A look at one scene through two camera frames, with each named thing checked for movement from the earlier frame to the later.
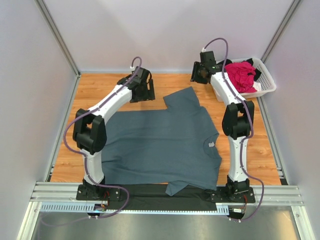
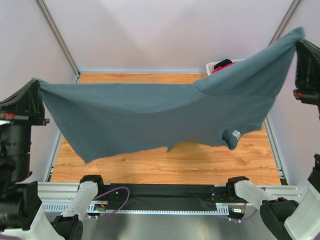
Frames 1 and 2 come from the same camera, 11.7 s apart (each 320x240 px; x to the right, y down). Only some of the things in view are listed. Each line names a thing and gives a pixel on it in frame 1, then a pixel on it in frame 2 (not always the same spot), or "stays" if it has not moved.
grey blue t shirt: [176, 145] -> [100, 119]
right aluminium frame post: [292, 9] stays
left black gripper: [149, 94] -> [26, 104]
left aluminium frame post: [52, 25] stays
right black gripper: [197, 66] -> [308, 70]
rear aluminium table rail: [129, 72] stays
